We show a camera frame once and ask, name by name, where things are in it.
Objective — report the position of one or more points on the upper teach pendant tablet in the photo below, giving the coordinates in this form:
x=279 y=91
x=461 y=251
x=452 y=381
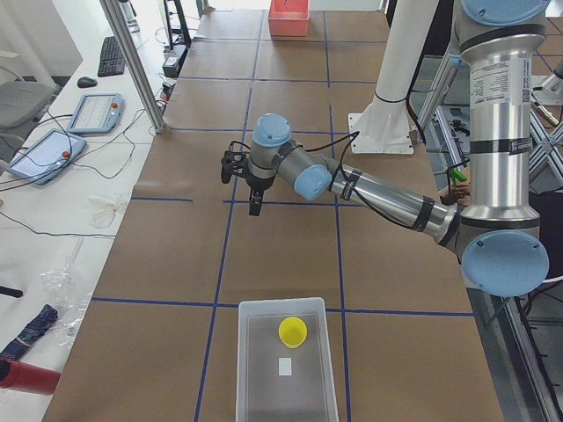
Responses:
x=96 y=114

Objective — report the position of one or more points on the green handled tool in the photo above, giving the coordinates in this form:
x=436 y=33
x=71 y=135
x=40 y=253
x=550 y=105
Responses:
x=455 y=177

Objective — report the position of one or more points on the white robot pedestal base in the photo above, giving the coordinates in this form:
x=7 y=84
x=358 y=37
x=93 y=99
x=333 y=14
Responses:
x=383 y=126

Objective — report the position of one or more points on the black keyboard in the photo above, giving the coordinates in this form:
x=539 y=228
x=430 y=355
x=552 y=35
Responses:
x=111 y=59

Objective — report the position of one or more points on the yellow plastic cup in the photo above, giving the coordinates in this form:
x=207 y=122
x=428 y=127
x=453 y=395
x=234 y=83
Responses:
x=292 y=332

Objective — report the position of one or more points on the white crumpled tissue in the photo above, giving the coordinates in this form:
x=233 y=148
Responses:
x=103 y=209

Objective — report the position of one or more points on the folded dark blue umbrella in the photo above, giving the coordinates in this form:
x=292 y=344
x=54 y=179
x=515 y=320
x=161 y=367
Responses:
x=32 y=332

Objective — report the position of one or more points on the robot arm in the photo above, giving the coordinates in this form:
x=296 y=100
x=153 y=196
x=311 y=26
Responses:
x=476 y=116

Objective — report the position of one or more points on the pink plastic bin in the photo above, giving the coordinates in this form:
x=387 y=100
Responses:
x=289 y=18

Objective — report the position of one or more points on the teach pendant tablet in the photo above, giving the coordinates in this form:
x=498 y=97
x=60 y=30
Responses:
x=96 y=114
x=46 y=158

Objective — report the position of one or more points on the clear crumpled plastic bag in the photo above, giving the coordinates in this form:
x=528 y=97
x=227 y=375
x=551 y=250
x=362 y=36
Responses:
x=69 y=301

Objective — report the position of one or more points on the translucent white storage box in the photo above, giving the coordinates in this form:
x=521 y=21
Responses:
x=276 y=383

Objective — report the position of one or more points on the black box with label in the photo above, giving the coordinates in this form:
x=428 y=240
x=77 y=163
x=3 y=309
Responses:
x=174 y=61

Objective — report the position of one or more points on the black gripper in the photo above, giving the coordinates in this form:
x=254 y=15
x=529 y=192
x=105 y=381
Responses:
x=258 y=184

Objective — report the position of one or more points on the aluminium frame post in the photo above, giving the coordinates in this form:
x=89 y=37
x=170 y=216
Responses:
x=120 y=30

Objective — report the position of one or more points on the lower teach pendant tablet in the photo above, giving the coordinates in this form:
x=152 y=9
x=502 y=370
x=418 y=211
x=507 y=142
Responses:
x=46 y=158

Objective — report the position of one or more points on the black computer mouse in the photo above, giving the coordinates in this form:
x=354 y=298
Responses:
x=86 y=82

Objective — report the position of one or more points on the red bottle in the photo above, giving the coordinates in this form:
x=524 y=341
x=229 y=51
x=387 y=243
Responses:
x=25 y=377

